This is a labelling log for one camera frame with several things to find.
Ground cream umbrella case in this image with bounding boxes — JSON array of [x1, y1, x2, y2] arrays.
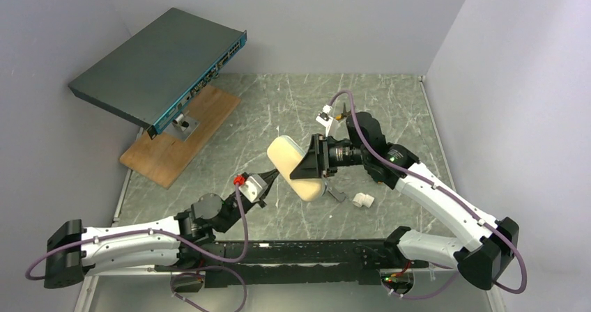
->
[[266, 135, 326, 203]]

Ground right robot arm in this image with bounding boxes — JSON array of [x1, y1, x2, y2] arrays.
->
[[287, 112, 519, 290]]

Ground white pipe elbow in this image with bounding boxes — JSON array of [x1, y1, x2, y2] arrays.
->
[[352, 193, 375, 208]]

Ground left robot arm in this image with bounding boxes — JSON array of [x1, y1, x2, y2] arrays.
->
[[42, 169, 279, 289]]

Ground wooden board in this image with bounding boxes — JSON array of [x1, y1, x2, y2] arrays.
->
[[119, 85, 240, 189]]

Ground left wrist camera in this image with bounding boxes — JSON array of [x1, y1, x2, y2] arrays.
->
[[233, 174, 266, 203]]

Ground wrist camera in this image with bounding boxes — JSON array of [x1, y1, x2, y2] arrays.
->
[[316, 105, 339, 137], [233, 174, 266, 203]]

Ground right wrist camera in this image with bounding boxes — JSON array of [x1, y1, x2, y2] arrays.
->
[[316, 105, 339, 137]]

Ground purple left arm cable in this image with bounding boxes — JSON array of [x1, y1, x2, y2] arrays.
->
[[25, 182, 250, 312]]

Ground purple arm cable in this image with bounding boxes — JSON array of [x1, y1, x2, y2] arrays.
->
[[328, 89, 528, 301], [25, 182, 250, 312]]

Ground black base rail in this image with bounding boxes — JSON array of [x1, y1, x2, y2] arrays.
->
[[155, 238, 428, 288]]

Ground metal switch stand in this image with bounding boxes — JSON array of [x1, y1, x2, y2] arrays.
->
[[167, 113, 199, 141]]

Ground dark network switch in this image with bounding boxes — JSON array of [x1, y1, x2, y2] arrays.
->
[[68, 8, 247, 139]]

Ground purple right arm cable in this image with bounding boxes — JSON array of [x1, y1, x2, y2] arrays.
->
[[328, 89, 528, 301]]

